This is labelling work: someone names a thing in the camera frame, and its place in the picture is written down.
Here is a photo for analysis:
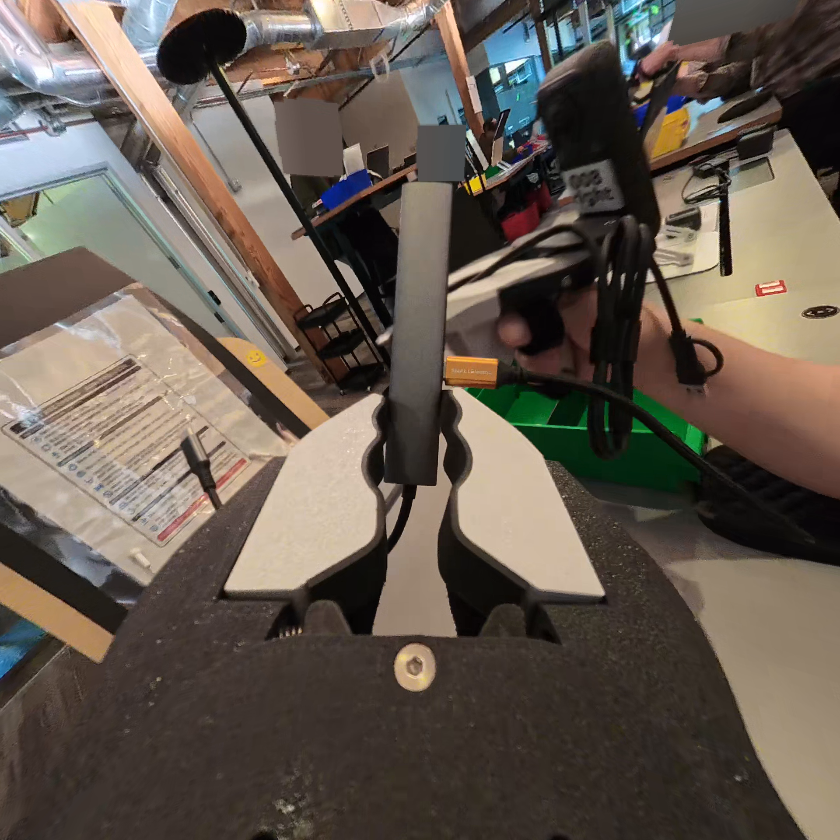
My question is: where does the black cable with orange plug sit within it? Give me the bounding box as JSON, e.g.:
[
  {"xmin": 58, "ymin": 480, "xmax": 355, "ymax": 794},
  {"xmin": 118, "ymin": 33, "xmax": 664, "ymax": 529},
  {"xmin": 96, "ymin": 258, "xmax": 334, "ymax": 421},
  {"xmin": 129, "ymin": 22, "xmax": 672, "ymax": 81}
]
[{"xmin": 444, "ymin": 356, "xmax": 828, "ymax": 552}]

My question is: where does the green plastic bin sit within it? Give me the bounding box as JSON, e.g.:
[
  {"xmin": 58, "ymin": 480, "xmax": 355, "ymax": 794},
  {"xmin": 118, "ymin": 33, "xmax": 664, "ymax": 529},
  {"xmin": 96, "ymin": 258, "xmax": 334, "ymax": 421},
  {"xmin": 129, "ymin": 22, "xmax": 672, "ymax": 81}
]
[{"xmin": 466, "ymin": 384, "xmax": 707, "ymax": 491}]

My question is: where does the rectangular silver air duct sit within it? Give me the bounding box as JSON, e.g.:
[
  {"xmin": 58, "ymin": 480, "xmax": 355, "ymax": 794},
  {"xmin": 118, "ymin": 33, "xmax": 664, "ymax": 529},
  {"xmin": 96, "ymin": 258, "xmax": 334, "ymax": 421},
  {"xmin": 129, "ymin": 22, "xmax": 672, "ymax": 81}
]
[{"xmin": 308, "ymin": 0, "xmax": 448, "ymax": 52}]

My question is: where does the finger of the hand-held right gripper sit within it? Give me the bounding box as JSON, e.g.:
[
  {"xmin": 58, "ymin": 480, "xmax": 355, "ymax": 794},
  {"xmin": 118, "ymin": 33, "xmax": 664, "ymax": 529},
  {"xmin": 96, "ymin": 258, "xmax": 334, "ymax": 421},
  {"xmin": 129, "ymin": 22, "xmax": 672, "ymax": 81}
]
[
  {"xmin": 448, "ymin": 226, "xmax": 595, "ymax": 294},
  {"xmin": 445, "ymin": 290, "xmax": 504, "ymax": 345}
]

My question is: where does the red plastic bin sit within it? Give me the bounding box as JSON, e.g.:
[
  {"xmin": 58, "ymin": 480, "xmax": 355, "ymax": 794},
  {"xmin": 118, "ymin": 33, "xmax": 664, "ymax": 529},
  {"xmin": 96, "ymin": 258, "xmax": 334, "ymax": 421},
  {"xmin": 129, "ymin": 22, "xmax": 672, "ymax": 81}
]
[{"xmin": 502, "ymin": 197, "xmax": 553, "ymax": 242}]

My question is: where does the wooden beam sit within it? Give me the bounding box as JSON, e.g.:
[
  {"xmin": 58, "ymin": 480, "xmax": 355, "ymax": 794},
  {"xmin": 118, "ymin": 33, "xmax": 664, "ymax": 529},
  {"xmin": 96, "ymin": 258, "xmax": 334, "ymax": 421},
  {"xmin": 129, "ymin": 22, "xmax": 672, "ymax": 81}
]
[{"xmin": 23, "ymin": 0, "xmax": 329, "ymax": 385}]

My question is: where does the wooden desk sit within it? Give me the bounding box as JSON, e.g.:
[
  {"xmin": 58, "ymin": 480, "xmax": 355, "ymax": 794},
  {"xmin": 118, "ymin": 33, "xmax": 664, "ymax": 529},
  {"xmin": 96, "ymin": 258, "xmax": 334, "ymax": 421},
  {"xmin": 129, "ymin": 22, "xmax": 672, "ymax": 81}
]
[{"xmin": 650, "ymin": 98, "xmax": 785, "ymax": 173}]

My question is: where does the round silver air duct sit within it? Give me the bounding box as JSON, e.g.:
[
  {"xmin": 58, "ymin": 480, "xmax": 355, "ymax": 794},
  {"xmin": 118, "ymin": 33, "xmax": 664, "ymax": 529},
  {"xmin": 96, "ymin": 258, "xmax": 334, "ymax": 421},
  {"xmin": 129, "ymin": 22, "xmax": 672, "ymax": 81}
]
[{"xmin": 0, "ymin": 0, "xmax": 322, "ymax": 99}]

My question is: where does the glass door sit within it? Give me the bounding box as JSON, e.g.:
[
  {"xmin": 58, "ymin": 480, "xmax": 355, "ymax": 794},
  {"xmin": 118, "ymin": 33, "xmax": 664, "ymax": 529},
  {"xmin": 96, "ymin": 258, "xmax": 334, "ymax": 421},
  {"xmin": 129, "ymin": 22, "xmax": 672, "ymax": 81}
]
[{"xmin": 0, "ymin": 164, "xmax": 232, "ymax": 332}]

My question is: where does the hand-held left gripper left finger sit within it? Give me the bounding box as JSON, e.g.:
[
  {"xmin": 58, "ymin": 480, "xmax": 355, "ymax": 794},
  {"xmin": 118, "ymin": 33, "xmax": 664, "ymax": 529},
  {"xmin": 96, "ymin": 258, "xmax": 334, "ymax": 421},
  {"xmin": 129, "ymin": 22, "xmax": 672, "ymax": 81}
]
[{"xmin": 222, "ymin": 391, "xmax": 393, "ymax": 601}]

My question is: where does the black utility cart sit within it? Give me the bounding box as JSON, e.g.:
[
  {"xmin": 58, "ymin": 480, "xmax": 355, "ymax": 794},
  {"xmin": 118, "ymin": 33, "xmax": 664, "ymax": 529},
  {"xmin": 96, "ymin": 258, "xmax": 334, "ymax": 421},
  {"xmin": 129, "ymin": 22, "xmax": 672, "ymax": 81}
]
[{"xmin": 293, "ymin": 293, "xmax": 389, "ymax": 396}]

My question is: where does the person's right hand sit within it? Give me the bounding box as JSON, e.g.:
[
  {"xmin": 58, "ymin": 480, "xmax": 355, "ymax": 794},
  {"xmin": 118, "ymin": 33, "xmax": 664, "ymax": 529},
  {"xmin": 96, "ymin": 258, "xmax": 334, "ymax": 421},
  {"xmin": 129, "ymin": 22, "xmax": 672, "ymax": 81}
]
[{"xmin": 495, "ymin": 282, "xmax": 660, "ymax": 398}]

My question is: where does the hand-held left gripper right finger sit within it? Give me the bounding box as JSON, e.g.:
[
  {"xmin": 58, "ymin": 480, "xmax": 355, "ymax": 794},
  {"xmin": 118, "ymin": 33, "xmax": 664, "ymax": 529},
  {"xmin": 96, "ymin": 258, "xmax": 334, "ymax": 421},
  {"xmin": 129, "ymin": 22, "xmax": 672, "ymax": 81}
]
[{"xmin": 438, "ymin": 387, "xmax": 607, "ymax": 601}]

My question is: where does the wooden board with smiley sticker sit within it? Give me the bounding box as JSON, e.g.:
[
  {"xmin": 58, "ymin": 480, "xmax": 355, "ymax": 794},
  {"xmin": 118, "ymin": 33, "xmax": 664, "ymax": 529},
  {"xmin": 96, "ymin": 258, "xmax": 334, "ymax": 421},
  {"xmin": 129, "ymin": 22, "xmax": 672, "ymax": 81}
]
[{"xmin": 217, "ymin": 336, "xmax": 330, "ymax": 435}]

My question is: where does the blue plastic bin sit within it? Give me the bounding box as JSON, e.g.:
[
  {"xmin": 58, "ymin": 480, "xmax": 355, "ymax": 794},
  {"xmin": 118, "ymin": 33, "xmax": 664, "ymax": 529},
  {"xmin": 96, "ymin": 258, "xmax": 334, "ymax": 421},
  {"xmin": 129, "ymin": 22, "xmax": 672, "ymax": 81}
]
[{"xmin": 319, "ymin": 169, "xmax": 372, "ymax": 211}]

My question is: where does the black floor lamp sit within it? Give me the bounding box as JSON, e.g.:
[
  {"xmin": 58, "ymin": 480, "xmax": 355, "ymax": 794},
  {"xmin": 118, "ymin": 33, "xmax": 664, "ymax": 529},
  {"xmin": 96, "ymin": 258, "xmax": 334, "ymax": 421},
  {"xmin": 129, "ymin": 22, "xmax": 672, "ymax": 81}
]
[{"xmin": 157, "ymin": 10, "xmax": 395, "ymax": 368}]

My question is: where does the dark grey usb hub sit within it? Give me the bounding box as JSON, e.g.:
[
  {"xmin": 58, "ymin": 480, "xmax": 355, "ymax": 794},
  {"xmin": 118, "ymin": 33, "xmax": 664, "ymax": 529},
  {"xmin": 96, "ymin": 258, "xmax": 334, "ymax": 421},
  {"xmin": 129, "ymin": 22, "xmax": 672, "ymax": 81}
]
[{"xmin": 382, "ymin": 180, "xmax": 455, "ymax": 488}]

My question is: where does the yellow plastic bin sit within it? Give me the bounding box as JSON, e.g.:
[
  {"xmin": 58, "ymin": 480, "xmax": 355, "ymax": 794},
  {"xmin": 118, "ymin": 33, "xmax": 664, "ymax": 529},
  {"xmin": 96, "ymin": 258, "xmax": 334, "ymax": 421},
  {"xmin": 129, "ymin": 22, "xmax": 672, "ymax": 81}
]
[{"xmin": 646, "ymin": 105, "xmax": 691, "ymax": 160}]

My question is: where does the short black hub cable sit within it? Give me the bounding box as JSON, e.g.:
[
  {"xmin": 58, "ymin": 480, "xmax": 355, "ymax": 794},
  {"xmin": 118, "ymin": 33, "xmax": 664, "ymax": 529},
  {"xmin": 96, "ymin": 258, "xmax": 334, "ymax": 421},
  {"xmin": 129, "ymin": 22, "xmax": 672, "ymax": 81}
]
[{"xmin": 180, "ymin": 430, "xmax": 417, "ymax": 552}]

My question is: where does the cardboard piece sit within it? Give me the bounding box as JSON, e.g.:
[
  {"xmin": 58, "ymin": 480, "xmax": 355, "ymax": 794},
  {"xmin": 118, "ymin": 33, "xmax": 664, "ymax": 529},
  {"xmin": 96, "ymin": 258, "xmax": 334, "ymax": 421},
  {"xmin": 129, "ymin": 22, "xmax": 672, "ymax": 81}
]
[{"xmin": 0, "ymin": 563, "xmax": 114, "ymax": 664}]

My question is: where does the black usb-c cable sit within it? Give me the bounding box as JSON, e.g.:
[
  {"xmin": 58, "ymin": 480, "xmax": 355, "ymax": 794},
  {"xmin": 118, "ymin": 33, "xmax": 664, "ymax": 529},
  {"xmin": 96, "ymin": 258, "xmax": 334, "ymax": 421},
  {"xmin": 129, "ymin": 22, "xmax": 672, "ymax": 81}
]
[{"xmin": 587, "ymin": 213, "xmax": 725, "ymax": 460}]

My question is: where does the black power adapter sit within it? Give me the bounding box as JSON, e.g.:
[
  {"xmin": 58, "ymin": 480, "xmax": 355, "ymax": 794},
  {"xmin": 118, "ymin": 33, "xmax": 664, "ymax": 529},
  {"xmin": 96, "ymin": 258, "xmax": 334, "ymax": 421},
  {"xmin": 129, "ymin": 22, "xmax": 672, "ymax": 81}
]
[{"xmin": 735, "ymin": 126, "xmax": 777, "ymax": 162}]

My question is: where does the person's right forearm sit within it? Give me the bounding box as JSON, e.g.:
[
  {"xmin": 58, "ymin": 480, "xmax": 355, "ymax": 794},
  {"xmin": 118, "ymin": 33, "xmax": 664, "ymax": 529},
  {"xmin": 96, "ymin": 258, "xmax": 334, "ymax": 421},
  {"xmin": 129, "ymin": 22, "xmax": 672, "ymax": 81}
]
[{"xmin": 656, "ymin": 305, "xmax": 840, "ymax": 500}]

